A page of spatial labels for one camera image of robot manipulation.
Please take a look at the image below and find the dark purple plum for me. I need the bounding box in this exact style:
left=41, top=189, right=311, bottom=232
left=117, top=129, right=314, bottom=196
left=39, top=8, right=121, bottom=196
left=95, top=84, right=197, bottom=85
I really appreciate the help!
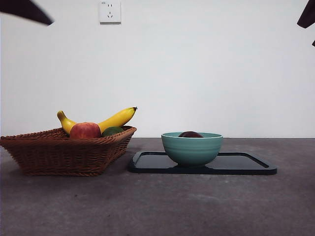
left=178, top=131, right=204, bottom=138

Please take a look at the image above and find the teal ribbed bowl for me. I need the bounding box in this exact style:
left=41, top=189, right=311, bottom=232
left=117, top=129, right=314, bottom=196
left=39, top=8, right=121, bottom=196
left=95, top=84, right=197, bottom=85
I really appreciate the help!
left=161, top=132, right=224, bottom=169

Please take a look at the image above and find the red yellow apple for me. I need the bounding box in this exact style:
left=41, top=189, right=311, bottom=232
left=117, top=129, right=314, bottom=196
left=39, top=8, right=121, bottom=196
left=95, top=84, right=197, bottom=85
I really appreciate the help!
left=69, top=122, right=102, bottom=139

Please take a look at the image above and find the yellow banana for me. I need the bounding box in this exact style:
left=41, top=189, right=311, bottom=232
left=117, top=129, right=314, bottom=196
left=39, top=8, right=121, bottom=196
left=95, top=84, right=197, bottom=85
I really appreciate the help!
left=57, top=106, right=138, bottom=135

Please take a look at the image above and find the green lime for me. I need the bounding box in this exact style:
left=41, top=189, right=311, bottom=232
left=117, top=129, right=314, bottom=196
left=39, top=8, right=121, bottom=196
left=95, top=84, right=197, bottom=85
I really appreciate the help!
left=101, top=126, right=125, bottom=138

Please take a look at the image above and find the brown wicker basket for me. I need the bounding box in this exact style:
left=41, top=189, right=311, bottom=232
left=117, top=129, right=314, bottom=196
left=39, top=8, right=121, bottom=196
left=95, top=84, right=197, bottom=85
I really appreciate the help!
left=0, top=126, right=137, bottom=177

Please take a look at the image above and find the dark rectangular tray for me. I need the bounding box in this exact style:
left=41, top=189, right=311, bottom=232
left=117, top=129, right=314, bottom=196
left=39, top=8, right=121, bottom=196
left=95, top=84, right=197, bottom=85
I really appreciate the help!
left=127, top=151, right=278, bottom=176

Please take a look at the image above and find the white wall power socket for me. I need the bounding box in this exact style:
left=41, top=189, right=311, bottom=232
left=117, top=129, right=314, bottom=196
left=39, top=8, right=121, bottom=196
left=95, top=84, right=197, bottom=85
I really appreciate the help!
left=99, top=0, right=122, bottom=25

